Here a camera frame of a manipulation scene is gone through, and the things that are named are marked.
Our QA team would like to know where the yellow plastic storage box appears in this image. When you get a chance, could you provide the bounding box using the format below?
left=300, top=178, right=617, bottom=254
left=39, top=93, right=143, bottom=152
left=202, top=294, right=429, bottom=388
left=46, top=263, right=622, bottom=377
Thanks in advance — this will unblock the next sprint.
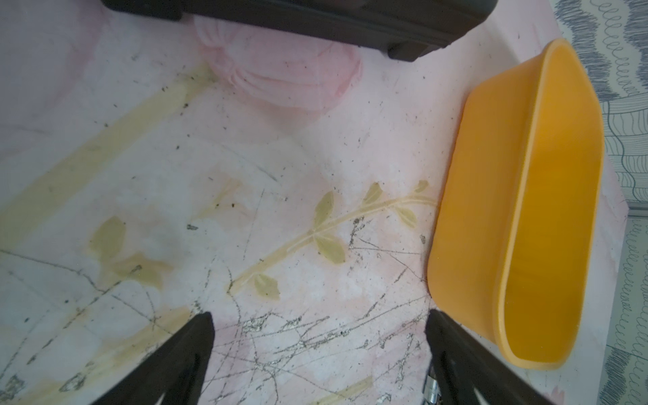
left=427, top=39, right=604, bottom=370

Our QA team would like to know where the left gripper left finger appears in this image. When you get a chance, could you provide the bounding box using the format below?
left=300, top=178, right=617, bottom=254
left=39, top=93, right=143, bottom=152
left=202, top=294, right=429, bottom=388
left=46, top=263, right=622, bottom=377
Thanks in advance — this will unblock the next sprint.
left=94, top=312, right=215, bottom=404

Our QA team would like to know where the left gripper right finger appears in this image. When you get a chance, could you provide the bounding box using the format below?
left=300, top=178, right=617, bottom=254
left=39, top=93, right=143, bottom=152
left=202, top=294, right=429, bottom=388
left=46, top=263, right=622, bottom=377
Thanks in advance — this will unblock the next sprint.
left=425, top=310, right=551, bottom=405

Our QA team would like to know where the pile of silver bits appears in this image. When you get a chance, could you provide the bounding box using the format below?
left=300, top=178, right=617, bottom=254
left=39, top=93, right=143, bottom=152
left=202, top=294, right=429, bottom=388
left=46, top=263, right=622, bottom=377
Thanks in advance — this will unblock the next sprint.
left=423, top=367, right=441, bottom=405

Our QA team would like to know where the black plastic tool case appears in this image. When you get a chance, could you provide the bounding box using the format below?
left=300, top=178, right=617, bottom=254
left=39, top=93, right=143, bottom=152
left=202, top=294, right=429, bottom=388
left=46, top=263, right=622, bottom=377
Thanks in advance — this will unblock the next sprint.
left=103, top=0, right=498, bottom=62

